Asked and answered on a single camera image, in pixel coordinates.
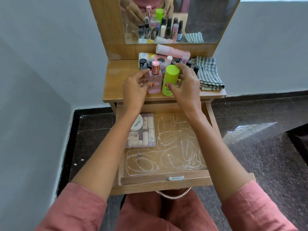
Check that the person's right pink sleeve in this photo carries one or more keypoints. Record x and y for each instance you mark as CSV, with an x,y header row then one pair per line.
x,y
257,211

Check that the wooden dressing table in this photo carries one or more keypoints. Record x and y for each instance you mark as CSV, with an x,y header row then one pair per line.
x,y
115,81

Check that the person's left hand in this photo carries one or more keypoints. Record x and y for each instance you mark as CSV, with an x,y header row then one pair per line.
x,y
133,92

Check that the white round jar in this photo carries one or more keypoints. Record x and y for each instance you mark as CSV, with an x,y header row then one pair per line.
x,y
137,123

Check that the lime green bottle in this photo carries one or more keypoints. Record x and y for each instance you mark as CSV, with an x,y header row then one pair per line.
x,y
169,79

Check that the dressing table mirror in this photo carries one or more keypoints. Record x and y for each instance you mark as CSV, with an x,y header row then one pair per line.
x,y
211,19

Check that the pink tube yellow print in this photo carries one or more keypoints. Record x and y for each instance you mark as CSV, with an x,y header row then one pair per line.
x,y
144,56

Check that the pink tube white cap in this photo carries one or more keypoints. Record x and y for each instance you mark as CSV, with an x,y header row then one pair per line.
x,y
173,51

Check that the black furniture base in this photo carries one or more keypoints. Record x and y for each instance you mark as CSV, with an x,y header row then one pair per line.
x,y
299,144

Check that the person's pink sleeve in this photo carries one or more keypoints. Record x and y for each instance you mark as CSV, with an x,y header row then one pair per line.
x,y
74,211
257,211

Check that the person's right hand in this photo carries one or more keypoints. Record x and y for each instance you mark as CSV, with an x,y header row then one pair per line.
x,y
190,91

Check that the clear box of beige tubes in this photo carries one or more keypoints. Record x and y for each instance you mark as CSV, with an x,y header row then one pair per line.
x,y
146,138

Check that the person's left pink sleeve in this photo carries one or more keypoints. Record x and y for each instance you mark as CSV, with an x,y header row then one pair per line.
x,y
74,211

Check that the person's right forearm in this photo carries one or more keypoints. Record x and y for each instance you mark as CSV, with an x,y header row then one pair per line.
x,y
219,161

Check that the cluster of small cosmetic bottles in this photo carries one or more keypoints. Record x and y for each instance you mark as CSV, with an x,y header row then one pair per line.
x,y
143,62

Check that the pink perfume bottle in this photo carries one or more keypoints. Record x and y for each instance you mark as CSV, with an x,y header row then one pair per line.
x,y
155,84

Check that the green striped cloth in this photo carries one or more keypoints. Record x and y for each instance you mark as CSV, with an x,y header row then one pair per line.
x,y
208,74

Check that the wooden drawer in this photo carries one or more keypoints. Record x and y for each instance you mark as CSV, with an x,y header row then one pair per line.
x,y
156,186

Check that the person's legs pink trousers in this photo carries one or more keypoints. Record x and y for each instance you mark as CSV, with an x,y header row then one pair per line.
x,y
144,214

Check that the person's left forearm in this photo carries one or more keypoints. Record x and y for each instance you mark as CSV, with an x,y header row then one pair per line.
x,y
106,161

